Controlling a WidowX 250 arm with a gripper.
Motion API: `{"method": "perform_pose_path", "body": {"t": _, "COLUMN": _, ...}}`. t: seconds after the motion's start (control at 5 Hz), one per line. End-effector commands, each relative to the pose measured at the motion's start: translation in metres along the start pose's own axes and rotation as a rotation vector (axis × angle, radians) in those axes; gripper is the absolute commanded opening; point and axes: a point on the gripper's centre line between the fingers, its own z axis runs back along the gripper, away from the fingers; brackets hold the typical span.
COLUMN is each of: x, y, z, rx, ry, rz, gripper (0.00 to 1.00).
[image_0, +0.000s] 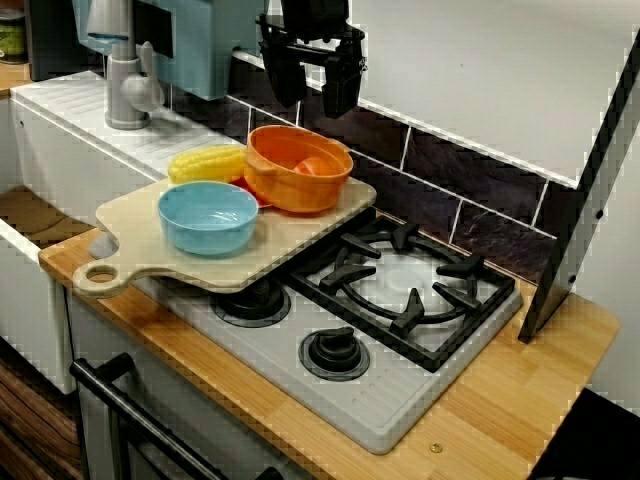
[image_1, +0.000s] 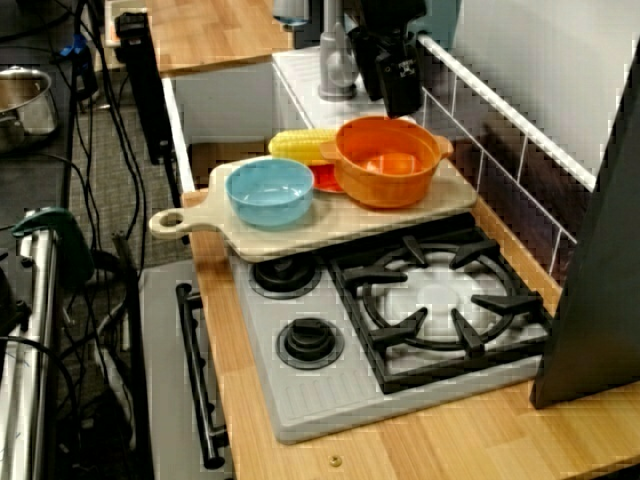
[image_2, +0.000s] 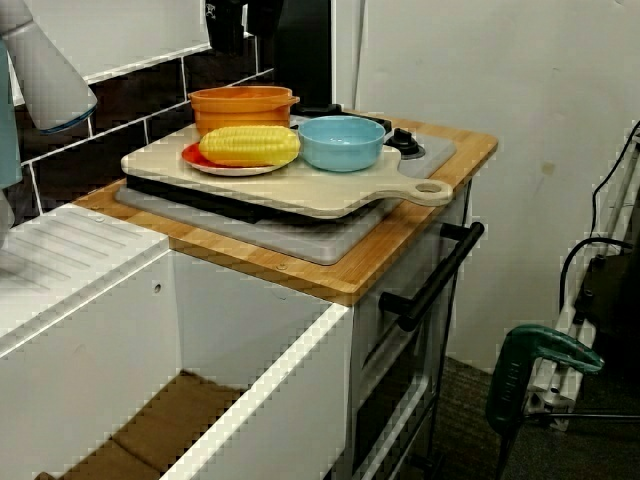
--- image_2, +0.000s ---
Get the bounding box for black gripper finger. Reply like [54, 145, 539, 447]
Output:
[243, 0, 279, 37]
[204, 0, 245, 52]

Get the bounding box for orange plastic pot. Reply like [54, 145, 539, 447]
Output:
[188, 85, 301, 141]

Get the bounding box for yellow toy corn cob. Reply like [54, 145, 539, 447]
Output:
[198, 125, 302, 167]

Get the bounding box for light blue bowl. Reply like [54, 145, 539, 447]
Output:
[297, 115, 387, 172]

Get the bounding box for dark tile backsplash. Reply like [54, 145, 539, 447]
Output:
[14, 47, 276, 226]

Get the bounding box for red plate with white rim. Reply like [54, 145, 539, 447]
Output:
[180, 141, 296, 178]

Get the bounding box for black stove knob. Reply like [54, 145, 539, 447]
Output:
[389, 128, 426, 160]

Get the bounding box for grey toy stovetop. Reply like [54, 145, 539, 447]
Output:
[114, 112, 457, 266]

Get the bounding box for wooden countertop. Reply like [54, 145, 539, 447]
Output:
[74, 109, 500, 307]

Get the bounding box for white toy sink unit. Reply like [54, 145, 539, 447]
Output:
[0, 202, 356, 480]

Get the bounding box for white oven door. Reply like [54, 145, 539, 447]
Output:
[352, 219, 474, 476]

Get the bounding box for green clamp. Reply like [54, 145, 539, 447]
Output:
[485, 323, 605, 446]

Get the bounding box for black box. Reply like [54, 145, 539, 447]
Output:
[572, 249, 640, 371]

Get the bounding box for wooden cutting board with handle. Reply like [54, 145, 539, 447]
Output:
[121, 122, 454, 220]

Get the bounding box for black oven door handle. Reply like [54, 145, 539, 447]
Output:
[378, 221, 486, 333]

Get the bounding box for aluminium frame rail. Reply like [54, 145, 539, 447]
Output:
[524, 144, 640, 434]

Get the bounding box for thin black cable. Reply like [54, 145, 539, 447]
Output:
[519, 410, 640, 422]

